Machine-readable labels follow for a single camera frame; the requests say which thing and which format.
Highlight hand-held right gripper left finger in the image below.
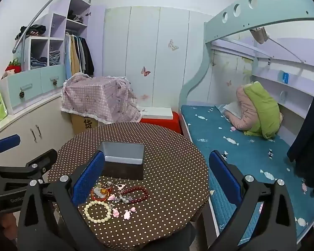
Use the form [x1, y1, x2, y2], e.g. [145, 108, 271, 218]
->
[17, 150, 106, 251]

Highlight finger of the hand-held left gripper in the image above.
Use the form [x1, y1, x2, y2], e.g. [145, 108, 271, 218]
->
[0, 149, 58, 186]
[0, 134, 21, 164]

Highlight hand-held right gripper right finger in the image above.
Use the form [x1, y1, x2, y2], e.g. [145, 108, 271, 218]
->
[199, 150, 297, 251]

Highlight red cord amber bracelet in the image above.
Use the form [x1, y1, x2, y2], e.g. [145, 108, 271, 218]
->
[91, 184, 113, 202]

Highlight cream bead bracelet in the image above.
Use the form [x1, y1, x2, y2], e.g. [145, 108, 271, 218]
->
[84, 200, 112, 221]

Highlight rectangular metal tin box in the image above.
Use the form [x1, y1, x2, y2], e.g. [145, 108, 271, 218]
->
[101, 141, 145, 181]

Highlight silver chain with pearls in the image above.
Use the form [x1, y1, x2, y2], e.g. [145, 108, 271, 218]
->
[107, 193, 139, 205]

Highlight dark red bead bracelet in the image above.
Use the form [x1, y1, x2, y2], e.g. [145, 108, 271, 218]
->
[120, 186, 149, 204]

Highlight person's left hand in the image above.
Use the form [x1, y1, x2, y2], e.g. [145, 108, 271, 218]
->
[0, 213, 18, 238]

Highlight white low cabinet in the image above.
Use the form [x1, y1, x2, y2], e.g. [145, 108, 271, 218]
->
[0, 91, 77, 169]

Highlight cardboard box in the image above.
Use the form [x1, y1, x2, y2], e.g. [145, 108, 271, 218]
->
[71, 112, 100, 136]

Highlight round polka dot table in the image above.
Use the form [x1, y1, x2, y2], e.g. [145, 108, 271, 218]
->
[47, 122, 210, 251]

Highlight teal drawer unit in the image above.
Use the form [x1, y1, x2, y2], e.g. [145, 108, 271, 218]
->
[0, 64, 68, 116]

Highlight white pillow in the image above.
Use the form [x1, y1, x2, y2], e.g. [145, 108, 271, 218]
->
[216, 102, 243, 119]

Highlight red bag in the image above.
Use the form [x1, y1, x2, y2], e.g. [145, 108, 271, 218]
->
[5, 58, 23, 74]

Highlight pink and green quilt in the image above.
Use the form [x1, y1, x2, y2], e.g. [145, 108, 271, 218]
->
[229, 82, 283, 140]

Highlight pink checked cover cloth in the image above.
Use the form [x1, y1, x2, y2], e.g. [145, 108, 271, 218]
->
[61, 75, 142, 124]

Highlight dark hanging garment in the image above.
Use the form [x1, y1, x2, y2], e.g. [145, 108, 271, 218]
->
[286, 73, 314, 197]

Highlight white board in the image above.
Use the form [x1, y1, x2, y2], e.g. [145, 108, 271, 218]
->
[140, 107, 174, 119]

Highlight folded jeans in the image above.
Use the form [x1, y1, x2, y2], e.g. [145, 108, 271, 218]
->
[30, 50, 61, 68]

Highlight light blue hanging shirt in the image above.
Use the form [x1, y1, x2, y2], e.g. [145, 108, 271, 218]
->
[64, 35, 72, 79]

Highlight yellow hanging garment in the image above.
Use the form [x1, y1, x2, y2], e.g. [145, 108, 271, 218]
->
[70, 35, 81, 76]

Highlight black hanging jacket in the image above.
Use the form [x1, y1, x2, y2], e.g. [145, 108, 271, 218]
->
[80, 37, 95, 76]

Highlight pile of black clothes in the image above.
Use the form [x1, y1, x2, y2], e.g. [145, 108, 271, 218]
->
[16, 24, 47, 41]

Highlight lilac cubby shelf unit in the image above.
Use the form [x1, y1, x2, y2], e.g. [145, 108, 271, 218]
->
[16, 0, 93, 72]

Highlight folded dark clothes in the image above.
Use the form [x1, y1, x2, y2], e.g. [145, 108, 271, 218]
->
[67, 10, 85, 23]

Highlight white wardrobe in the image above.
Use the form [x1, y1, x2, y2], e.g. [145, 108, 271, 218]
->
[102, 5, 216, 109]

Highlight grey hanging pouch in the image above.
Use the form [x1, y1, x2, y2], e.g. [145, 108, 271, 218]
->
[248, 26, 269, 44]

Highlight curved grey metal rail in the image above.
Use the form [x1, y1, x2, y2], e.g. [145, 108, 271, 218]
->
[13, 0, 97, 53]

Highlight teal bunk bed frame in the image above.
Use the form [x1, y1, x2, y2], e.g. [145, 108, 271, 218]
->
[179, 0, 314, 147]

